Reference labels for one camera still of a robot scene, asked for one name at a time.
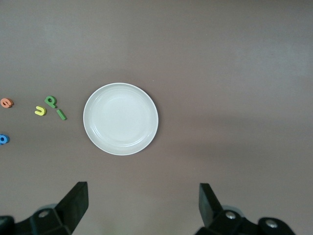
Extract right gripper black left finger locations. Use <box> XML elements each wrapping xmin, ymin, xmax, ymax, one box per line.
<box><xmin>0</xmin><ymin>181</ymin><xmax>89</xmax><ymax>235</ymax></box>

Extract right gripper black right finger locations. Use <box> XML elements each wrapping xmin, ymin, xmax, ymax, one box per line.
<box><xmin>195</xmin><ymin>183</ymin><xmax>297</xmax><ymax>235</ymax></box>

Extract green foam letter p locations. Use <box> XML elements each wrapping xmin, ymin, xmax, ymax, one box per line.
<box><xmin>44</xmin><ymin>95</ymin><xmax>58</xmax><ymax>109</ymax></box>

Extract orange foam letter e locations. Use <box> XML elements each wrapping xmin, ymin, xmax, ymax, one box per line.
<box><xmin>0</xmin><ymin>97</ymin><xmax>15</xmax><ymax>109</ymax></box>

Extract beige round plate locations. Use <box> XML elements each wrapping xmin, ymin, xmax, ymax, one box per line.
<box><xmin>83</xmin><ymin>82</ymin><xmax>159</xmax><ymax>156</ymax></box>

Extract brown table cover mat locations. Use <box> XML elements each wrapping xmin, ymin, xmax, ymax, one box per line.
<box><xmin>0</xmin><ymin>0</ymin><xmax>313</xmax><ymax>235</ymax></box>

